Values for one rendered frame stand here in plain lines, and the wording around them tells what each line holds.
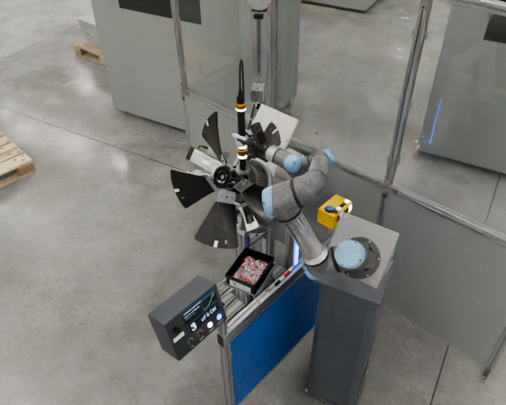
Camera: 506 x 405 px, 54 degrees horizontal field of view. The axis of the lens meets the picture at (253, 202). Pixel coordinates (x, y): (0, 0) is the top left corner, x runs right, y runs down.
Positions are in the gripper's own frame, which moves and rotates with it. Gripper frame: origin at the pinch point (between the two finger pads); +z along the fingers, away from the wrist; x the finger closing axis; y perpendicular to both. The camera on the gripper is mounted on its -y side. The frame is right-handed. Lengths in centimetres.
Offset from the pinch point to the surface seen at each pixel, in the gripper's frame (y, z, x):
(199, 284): 24, -37, -61
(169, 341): 31, -44, -83
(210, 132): 17.1, 28.4, 8.9
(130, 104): 135, 266, 112
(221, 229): 49, -3, -17
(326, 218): 45, -40, 21
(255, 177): 33.0, -1.1, 11.1
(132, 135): 151, 239, 92
